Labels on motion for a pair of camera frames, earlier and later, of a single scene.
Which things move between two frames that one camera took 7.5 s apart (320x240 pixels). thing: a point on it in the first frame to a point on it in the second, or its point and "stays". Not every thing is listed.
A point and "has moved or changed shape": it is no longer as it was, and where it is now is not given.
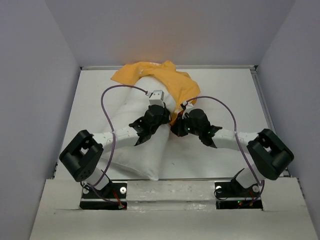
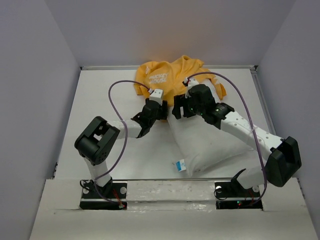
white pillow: x=144 y=158 to x=203 y=146
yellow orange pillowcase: x=179 y=87 has moved or changed shape
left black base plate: x=112 y=197 stays
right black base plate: x=231 y=195 stays
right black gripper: x=176 y=128 to x=180 y=100
